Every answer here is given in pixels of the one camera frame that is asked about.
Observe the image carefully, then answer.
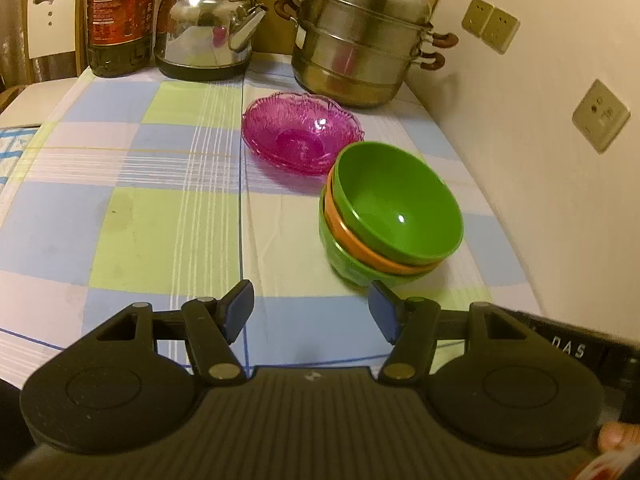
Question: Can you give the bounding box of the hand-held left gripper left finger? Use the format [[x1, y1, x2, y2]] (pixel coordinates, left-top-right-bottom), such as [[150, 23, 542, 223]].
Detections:
[[95, 280, 256, 386]]

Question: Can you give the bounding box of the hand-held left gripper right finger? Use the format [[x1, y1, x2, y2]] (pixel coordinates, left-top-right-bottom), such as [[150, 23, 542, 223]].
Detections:
[[367, 280, 543, 386]]

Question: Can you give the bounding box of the green plastic bowl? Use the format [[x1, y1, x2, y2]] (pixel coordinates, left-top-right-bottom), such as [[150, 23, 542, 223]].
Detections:
[[332, 141, 465, 267], [318, 200, 436, 287]]

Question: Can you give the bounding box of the orange plastic bowl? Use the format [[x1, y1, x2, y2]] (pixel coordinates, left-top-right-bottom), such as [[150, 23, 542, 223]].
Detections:
[[322, 170, 446, 276]]

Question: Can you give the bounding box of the pink transparent scalloped bowl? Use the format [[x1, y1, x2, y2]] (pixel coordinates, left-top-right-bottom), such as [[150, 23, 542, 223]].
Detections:
[[241, 91, 366, 177]]

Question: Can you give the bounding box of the person's right hand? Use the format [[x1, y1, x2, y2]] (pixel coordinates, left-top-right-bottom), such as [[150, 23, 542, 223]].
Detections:
[[598, 422, 640, 456]]

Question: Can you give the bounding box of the pastel checked tablecloth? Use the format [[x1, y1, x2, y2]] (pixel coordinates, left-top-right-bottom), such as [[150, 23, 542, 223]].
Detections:
[[0, 60, 546, 391]]

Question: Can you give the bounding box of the stainless steel steamer pot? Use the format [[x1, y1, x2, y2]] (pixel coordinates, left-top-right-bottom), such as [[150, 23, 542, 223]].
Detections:
[[274, 0, 460, 109]]

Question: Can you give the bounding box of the blue white checked cloth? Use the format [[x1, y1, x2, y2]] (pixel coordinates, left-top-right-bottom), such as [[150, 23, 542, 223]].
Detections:
[[0, 126, 41, 181]]

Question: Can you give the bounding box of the stainless steel kettle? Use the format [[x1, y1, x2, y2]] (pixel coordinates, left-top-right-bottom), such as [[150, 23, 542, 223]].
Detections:
[[153, 0, 276, 82]]

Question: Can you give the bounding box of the large cooking oil bottle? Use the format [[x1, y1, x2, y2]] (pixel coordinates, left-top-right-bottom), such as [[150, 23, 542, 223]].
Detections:
[[86, 0, 160, 79]]

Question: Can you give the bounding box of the beige wall socket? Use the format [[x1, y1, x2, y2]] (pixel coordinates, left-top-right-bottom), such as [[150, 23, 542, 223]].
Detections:
[[461, 0, 496, 38], [480, 7, 521, 54], [571, 79, 631, 155]]

